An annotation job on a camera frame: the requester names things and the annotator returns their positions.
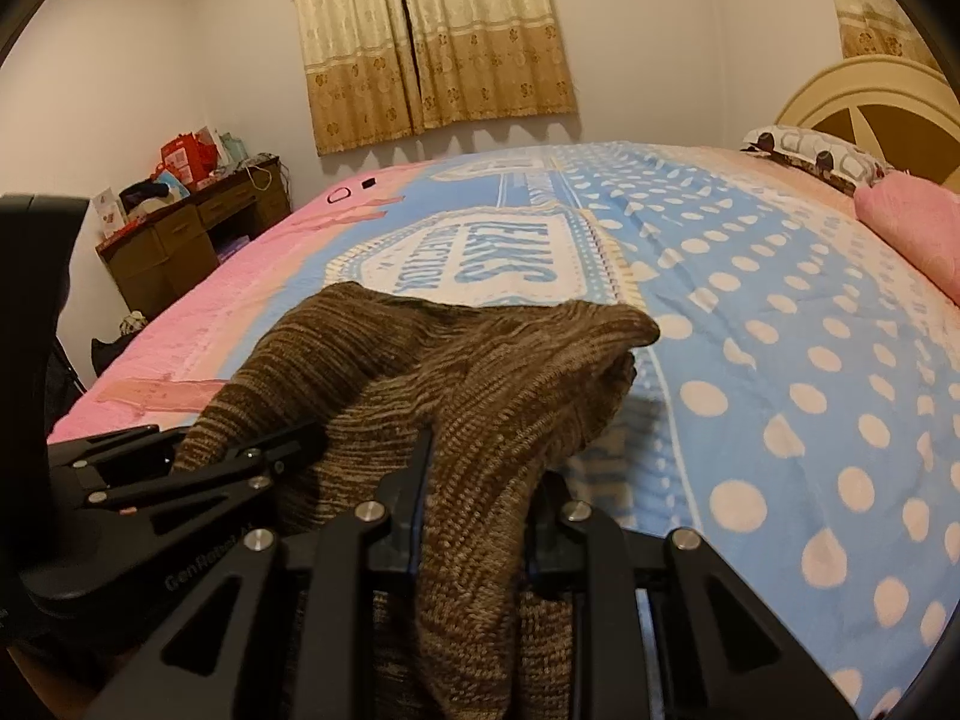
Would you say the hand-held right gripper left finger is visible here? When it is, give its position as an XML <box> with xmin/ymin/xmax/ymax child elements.
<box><xmin>82</xmin><ymin>427</ymin><xmax>437</xmax><ymax>720</ymax></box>

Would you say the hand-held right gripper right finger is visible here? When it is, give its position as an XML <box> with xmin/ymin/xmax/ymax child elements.
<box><xmin>523</xmin><ymin>469</ymin><xmax>860</xmax><ymax>720</ymax></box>

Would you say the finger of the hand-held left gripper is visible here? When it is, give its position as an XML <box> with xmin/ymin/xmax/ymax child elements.
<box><xmin>46</xmin><ymin>424</ymin><xmax>193</xmax><ymax>490</ymax></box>
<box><xmin>79</xmin><ymin>420</ymin><xmax>332</xmax><ymax>541</ymax></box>

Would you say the brown knit sweater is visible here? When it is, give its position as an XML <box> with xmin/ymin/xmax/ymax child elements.
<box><xmin>171</xmin><ymin>281</ymin><xmax>662</xmax><ymax>720</ymax></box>

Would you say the black bag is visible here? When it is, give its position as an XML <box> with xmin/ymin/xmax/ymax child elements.
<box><xmin>91</xmin><ymin>333</ymin><xmax>145</xmax><ymax>377</ymax></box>

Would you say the pink fuzzy blanket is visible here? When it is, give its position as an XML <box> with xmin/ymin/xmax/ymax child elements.
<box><xmin>46</xmin><ymin>160</ymin><xmax>412</xmax><ymax>445</ymax></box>

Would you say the white printed card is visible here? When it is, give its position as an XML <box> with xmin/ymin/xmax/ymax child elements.
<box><xmin>93</xmin><ymin>187</ymin><xmax>125</xmax><ymax>242</ymax></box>

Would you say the brown wooden desk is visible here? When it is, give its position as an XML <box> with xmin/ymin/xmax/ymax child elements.
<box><xmin>95</xmin><ymin>155</ymin><xmax>293</xmax><ymax>320</ymax></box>

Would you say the black item on desk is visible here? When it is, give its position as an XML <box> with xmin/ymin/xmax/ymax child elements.
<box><xmin>119</xmin><ymin>178</ymin><xmax>171</xmax><ymax>212</ymax></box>

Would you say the blue polka dot blanket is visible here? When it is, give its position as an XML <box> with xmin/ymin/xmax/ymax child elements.
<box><xmin>295</xmin><ymin>138</ymin><xmax>960</xmax><ymax>720</ymax></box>

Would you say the red gift bag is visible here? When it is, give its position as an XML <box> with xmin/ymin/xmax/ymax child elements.
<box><xmin>155</xmin><ymin>133</ymin><xmax>219</xmax><ymax>186</ymax></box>

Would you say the pale teal gift bag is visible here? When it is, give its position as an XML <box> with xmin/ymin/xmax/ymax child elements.
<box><xmin>209</xmin><ymin>127</ymin><xmax>250</xmax><ymax>175</ymax></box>

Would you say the brown white patterned pillow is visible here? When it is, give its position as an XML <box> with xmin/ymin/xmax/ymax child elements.
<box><xmin>740</xmin><ymin>124</ymin><xmax>895</xmax><ymax>198</ymax></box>

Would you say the pink pillow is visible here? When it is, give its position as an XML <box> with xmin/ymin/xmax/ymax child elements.
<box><xmin>853</xmin><ymin>170</ymin><xmax>960</xmax><ymax>295</ymax></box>

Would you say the beige patterned window curtain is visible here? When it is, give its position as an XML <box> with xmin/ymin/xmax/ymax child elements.
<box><xmin>288</xmin><ymin>0</ymin><xmax>581</xmax><ymax>158</ymax></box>

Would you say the cream arched headboard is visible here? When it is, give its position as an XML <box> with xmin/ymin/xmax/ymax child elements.
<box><xmin>775</xmin><ymin>54</ymin><xmax>960</xmax><ymax>194</ymax></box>

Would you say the beige patterned side curtain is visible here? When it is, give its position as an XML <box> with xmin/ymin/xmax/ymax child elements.
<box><xmin>820</xmin><ymin>0</ymin><xmax>940</xmax><ymax>62</ymax></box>

